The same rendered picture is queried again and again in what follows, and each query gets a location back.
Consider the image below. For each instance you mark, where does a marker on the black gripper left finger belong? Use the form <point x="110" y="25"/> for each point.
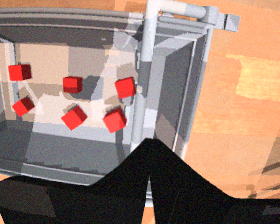
<point x="118" y="198"/>

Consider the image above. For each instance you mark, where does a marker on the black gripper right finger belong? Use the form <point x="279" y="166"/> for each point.
<point x="182" y="196"/>

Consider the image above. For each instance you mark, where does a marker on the small red block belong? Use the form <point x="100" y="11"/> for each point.
<point x="74" y="118"/>
<point x="72" y="84"/>
<point x="23" y="106"/>
<point x="115" y="120"/>
<point x="19" y="72"/>
<point x="125" y="87"/>

